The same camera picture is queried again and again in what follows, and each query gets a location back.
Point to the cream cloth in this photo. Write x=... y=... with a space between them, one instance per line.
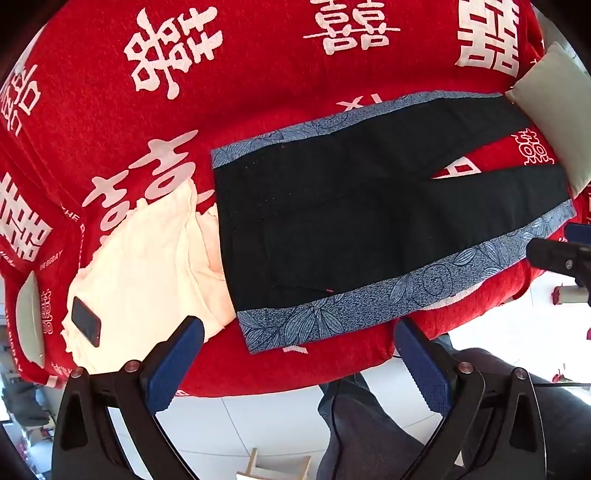
x=143 y=277

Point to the black pants with blue trim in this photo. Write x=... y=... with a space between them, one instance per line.
x=351 y=217

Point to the person's grey trouser leg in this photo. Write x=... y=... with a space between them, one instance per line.
x=369 y=438

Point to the pale green pillow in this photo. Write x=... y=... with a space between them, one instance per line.
x=551 y=97
x=30 y=318

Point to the red printed blanket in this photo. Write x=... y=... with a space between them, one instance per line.
x=277 y=78

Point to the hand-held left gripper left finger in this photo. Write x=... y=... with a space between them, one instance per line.
x=178 y=364

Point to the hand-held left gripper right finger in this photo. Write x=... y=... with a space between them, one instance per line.
x=427 y=369

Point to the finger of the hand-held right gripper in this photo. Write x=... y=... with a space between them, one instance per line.
x=556 y=258

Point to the black phone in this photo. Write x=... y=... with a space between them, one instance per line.
x=86 y=321

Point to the wooden stool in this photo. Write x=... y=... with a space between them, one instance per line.
x=272 y=466

